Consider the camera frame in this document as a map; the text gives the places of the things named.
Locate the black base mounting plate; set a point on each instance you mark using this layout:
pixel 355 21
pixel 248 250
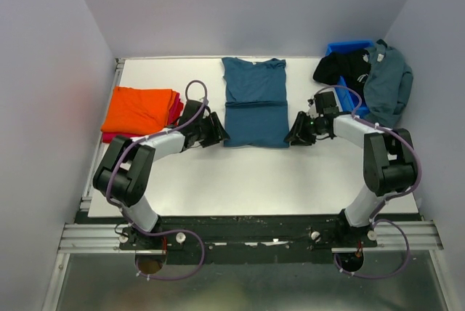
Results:
pixel 257 239

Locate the teal blue t shirt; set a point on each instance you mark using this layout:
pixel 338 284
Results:
pixel 256 107

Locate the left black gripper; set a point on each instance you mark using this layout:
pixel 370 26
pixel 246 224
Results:
pixel 218 133

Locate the black t shirt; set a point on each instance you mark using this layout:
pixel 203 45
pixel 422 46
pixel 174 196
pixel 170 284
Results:
pixel 354 67

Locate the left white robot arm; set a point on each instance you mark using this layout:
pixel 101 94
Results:
pixel 123 173

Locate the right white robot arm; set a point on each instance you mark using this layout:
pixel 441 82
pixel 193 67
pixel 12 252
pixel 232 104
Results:
pixel 391 166

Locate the grey blue t shirt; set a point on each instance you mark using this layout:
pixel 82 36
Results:
pixel 388 87

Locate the orange t shirt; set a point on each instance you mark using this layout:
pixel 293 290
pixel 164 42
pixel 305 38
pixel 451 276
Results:
pixel 140 109

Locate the blue plastic bin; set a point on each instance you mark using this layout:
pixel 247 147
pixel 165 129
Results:
pixel 348 100

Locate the pink t shirt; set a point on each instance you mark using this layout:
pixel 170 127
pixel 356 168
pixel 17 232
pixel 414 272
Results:
pixel 174 107

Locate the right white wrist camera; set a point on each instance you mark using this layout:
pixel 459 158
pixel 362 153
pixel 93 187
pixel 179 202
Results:
pixel 312 112

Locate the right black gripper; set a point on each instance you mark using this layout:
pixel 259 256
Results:
pixel 298 134

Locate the aluminium frame rail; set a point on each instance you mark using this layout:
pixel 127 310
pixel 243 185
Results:
pixel 83 235

